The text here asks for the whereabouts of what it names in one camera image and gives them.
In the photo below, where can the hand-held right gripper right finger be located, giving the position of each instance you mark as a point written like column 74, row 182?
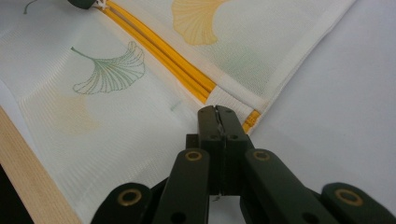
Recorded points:
column 233, row 146

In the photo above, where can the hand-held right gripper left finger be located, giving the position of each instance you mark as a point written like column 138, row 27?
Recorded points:
column 214, row 140

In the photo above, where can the white leaf-print mesh laundry bag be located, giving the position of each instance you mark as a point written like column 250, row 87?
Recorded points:
column 109, row 124

